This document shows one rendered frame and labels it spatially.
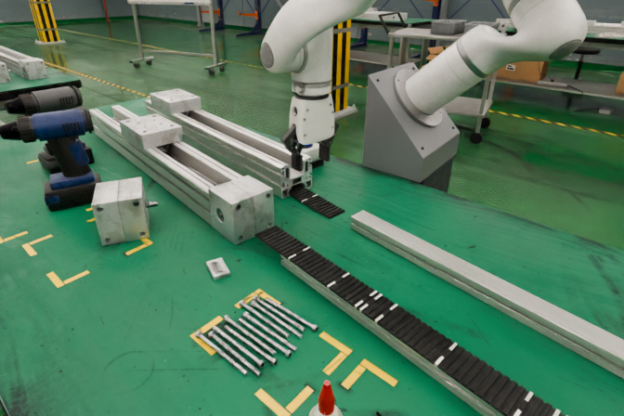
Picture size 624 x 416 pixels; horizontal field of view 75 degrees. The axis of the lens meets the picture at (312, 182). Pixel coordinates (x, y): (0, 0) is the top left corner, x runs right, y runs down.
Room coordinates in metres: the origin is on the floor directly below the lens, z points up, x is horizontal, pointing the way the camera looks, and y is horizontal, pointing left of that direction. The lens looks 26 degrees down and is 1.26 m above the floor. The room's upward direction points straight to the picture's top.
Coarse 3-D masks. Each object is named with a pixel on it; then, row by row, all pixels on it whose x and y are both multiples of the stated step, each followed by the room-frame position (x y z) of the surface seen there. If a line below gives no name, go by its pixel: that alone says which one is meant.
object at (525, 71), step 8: (432, 48) 5.79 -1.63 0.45; (440, 48) 5.86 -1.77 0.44; (432, 56) 5.63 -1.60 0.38; (512, 64) 4.98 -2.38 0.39; (520, 64) 4.92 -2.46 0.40; (528, 64) 4.87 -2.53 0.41; (536, 64) 4.82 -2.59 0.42; (544, 64) 4.83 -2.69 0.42; (504, 72) 5.02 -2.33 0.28; (512, 72) 4.96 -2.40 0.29; (520, 72) 4.91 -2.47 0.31; (528, 72) 4.85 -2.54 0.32; (536, 72) 4.81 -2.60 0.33; (544, 72) 4.94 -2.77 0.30; (528, 80) 4.84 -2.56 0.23; (536, 80) 4.80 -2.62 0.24; (616, 88) 4.31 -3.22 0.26
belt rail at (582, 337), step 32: (352, 224) 0.74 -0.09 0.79; (384, 224) 0.71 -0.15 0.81; (416, 256) 0.63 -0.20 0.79; (448, 256) 0.60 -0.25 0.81; (480, 288) 0.53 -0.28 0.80; (512, 288) 0.52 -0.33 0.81; (544, 320) 0.45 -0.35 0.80; (576, 320) 0.45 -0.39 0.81; (576, 352) 0.42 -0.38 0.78; (608, 352) 0.39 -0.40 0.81
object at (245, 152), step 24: (192, 120) 1.23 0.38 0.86; (216, 120) 1.23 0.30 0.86; (192, 144) 1.20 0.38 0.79; (216, 144) 1.09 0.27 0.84; (240, 144) 1.02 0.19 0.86; (264, 144) 1.04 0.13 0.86; (240, 168) 1.00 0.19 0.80; (264, 168) 0.92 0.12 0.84; (288, 168) 0.89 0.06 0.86; (288, 192) 0.88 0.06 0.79
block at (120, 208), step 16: (96, 192) 0.72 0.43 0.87; (112, 192) 0.72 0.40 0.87; (128, 192) 0.72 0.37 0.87; (144, 192) 0.78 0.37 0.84; (96, 208) 0.67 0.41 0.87; (112, 208) 0.68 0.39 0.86; (128, 208) 0.69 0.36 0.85; (144, 208) 0.71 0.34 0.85; (112, 224) 0.68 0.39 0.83; (128, 224) 0.69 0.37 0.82; (144, 224) 0.70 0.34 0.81; (112, 240) 0.68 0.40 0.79; (128, 240) 0.69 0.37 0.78
